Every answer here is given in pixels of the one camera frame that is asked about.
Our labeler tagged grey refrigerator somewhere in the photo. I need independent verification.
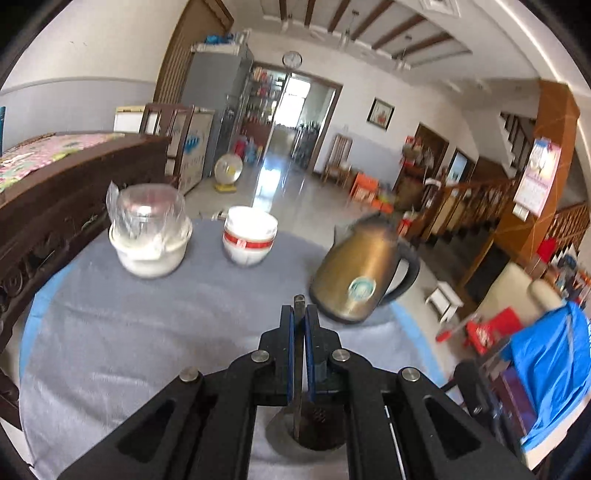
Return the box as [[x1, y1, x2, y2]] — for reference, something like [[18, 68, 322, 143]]
[[180, 46, 254, 167]]

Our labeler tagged blue cloth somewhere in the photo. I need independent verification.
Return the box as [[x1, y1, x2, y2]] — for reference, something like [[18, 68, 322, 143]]
[[501, 302, 591, 453]]

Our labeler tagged white ceramic pot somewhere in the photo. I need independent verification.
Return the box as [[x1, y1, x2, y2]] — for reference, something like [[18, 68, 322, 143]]
[[108, 217, 194, 279]]

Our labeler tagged floral seat cushion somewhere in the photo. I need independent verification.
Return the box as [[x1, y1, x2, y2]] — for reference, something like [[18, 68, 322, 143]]
[[0, 132, 125, 195]]

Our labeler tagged framed wall picture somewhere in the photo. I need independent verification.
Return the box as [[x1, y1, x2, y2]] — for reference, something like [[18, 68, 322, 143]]
[[367, 98, 395, 129]]

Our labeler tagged orange plastic stool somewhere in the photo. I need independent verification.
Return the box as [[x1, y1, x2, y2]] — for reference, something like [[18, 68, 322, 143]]
[[351, 172, 382, 206]]

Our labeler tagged clear plastic bag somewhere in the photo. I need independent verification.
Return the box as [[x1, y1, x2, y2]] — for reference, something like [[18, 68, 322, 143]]
[[105, 181, 188, 241]]

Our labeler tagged dark red box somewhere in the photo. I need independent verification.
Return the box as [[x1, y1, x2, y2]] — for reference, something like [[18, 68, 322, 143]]
[[492, 364, 539, 439]]

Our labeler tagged dark chopstick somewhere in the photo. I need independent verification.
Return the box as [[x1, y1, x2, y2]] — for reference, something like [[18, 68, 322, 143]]
[[292, 295, 308, 441]]

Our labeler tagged white bowl red band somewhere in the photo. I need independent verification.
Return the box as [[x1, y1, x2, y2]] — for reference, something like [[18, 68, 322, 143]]
[[225, 206, 279, 241], [222, 231, 277, 267]]

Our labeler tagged light wooden chair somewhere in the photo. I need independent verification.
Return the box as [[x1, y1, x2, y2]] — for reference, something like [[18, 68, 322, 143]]
[[323, 134, 354, 188]]

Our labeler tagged dark grey utensil holder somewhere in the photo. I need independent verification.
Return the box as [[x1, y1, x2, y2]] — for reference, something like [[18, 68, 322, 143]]
[[286, 401, 349, 450]]

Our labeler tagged dark wooden chair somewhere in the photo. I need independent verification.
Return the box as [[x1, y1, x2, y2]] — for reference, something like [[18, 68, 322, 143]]
[[139, 104, 195, 185]]

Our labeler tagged small white stool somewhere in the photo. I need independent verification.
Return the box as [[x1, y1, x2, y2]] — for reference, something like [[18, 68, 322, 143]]
[[425, 281, 464, 323]]

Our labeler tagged grey tablecloth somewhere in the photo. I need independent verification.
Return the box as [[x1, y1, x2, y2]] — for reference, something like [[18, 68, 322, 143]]
[[18, 217, 446, 480]]

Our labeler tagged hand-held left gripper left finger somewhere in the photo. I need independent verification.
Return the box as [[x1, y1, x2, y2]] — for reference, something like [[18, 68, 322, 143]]
[[58, 305, 296, 480]]

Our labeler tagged blue table cover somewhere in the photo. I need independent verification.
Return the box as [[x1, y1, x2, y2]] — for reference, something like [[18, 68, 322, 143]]
[[18, 263, 75, 370]]

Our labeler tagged dark wooden bench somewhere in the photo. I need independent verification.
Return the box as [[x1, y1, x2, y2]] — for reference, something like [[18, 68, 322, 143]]
[[0, 134, 172, 430]]

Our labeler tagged cream sofa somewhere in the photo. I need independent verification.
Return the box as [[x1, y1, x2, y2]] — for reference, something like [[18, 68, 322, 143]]
[[480, 263, 564, 324]]

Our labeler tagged gold electric kettle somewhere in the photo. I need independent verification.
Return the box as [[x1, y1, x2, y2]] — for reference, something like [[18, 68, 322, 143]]
[[309, 213, 422, 324]]

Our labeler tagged round floor fan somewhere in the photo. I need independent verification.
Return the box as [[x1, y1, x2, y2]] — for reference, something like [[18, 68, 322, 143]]
[[213, 154, 245, 193]]

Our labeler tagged wall calendar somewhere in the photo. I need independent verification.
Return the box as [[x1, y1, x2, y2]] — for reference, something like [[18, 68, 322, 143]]
[[513, 137, 561, 215]]

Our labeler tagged red plastic toy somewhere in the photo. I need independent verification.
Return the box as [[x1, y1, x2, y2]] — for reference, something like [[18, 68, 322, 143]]
[[435, 308, 522, 356]]

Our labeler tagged wooden stair railing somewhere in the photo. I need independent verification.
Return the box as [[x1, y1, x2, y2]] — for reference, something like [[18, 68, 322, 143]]
[[416, 178, 518, 245]]

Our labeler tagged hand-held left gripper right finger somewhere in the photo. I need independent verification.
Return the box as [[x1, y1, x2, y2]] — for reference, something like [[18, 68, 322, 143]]
[[305, 305, 536, 480]]

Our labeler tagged white chest freezer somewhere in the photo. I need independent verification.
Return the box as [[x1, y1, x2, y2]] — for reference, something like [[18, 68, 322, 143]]
[[178, 105, 215, 195]]

